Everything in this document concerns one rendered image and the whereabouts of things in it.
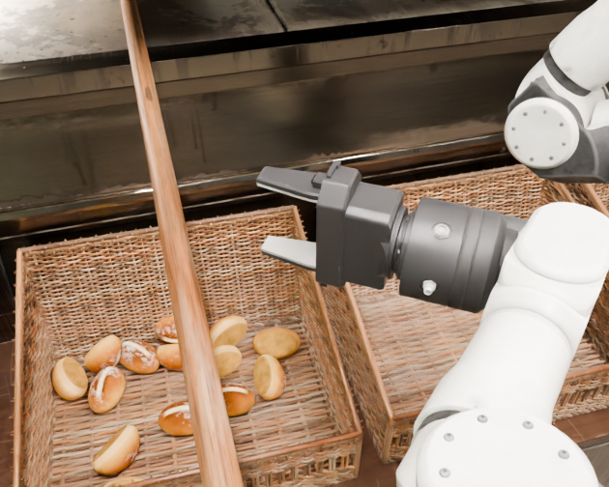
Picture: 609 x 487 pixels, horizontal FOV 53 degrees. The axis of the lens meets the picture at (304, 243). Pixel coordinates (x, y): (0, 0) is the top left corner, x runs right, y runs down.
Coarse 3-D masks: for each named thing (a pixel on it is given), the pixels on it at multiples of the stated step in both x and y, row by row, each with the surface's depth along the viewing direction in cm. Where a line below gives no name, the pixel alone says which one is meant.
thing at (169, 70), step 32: (576, 0) 121; (288, 32) 110; (320, 32) 110; (352, 32) 110; (384, 32) 110; (416, 32) 111; (448, 32) 112; (480, 32) 114; (512, 32) 116; (544, 32) 118; (32, 64) 100; (64, 64) 100; (96, 64) 100; (128, 64) 100; (160, 64) 102; (192, 64) 103; (224, 64) 105; (256, 64) 106; (288, 64) 108; (0, 96) 98; (32, 96) 99
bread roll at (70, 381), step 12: (60, 360) 121; (72, 360) 123; (60, 372) 118; (72, 372) 120; (84, 372) 122; (60, 384) 117; (72, 384) 117; (84, 384) 119; (60, 396) 119; (72, 396) 117
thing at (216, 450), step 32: (128, 0) 113; (128, 32) 103; (160, 128) 81; (160, 160) 75; (160, 192) 70; (160, 224) 67; (192, 256) 64; (192, 288) 59; (192, 320) 56; (192, 352) 53; (192, 384) 51; (192, 416) 49; (224, 416) 49; (224, 448) 47; (224, 480) 45
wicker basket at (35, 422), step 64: (64, 256) 117; (128, 256) 121; (256, 256) 127; (64, 320) 124; (128, 320) 127; (256, 320) 135; (320, 320) 115; (128, 384) 124; (320, 384) 124; (64, 448) 113; (192, 448) 113; (256, 448) 113; (320, 448) 99
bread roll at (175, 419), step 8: (168, 408) 114; (176, 408) 113; (184, 408) 113; (160, 416) 114; (168, 416) 113; (176, 416) 112; (184, 416) 112; (160, 424) 114; (168, 424) 113; (176, 424) 112; (184, 424) 112; (168, 432) 113; (176, 432) 113; (184, 432) 113; (192, 432) 113
